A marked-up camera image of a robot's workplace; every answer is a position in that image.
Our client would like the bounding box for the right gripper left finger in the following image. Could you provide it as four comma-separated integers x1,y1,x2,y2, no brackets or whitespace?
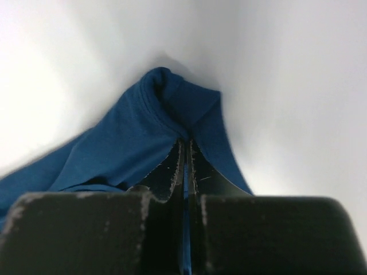
1,140,185,274

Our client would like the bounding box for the dark blue t shirt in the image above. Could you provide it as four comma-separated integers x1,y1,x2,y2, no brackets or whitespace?
1,68,250,274

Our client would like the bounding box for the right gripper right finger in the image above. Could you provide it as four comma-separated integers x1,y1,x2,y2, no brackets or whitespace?
187,142,363,274

